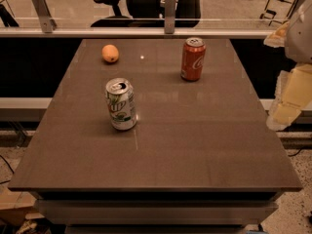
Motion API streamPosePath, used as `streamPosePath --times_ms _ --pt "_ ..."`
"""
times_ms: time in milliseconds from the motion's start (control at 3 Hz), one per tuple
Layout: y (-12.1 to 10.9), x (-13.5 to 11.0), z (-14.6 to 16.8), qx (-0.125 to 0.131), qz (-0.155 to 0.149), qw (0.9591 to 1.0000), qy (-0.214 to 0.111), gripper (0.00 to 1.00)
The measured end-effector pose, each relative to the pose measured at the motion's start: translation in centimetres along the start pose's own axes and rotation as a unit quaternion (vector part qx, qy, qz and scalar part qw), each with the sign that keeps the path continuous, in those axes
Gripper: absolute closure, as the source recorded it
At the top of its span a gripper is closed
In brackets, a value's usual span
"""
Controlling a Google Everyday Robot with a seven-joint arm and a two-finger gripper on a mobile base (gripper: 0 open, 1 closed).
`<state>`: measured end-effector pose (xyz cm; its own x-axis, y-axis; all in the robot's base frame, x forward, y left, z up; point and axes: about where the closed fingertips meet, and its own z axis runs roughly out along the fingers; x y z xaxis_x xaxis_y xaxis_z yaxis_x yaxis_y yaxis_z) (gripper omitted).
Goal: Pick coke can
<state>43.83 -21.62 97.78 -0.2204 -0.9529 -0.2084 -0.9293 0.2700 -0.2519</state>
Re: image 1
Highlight left metal railing bracket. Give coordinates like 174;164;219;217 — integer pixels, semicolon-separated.
31;0;57;33

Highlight orange fruit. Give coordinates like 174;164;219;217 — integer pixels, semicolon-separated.
101;45;119;63

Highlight black floor cable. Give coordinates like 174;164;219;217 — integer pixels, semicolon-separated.
0;154;16;185

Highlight wooden stool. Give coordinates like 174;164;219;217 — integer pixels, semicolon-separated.
259;0;297;25

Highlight metal railing bracket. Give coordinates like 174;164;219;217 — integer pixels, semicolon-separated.
287;0;305;20
164;0;176;34
31;0;57;33

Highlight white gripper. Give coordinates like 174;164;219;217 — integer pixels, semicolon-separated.
263;0;312;131

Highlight grey drawer cabinet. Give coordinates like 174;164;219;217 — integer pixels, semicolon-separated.
35;200;278;233

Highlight white green 7up can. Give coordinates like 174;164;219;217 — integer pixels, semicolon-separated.
105;78;137;131

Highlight right metal railing bracket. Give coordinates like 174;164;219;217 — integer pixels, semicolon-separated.
287;0;305;20

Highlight red coke can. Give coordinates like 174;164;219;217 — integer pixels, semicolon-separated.
180;37;206;81

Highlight middle metal railing bracket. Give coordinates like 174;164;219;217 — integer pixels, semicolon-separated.
164;0;176;34

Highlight cardboard box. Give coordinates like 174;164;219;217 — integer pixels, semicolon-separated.
0;188;42;226

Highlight black office chair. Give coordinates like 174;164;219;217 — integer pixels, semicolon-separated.
91;0;201;27

